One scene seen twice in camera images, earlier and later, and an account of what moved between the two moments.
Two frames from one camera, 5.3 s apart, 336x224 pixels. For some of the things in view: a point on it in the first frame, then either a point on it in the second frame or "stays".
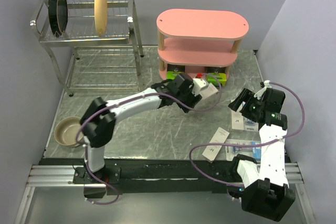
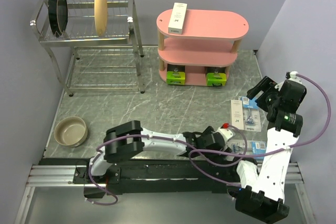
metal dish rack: (86, 62) stays
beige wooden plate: (100, 9) stays
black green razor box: (173, 70) stays
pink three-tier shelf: (197, 39) stays
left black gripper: (193, 99) to (209, 130)
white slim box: (208, 91) to (177, 18)
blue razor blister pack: (231, 151) stays
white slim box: (237, 119) stays
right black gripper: (244, 95) to (268, 85)
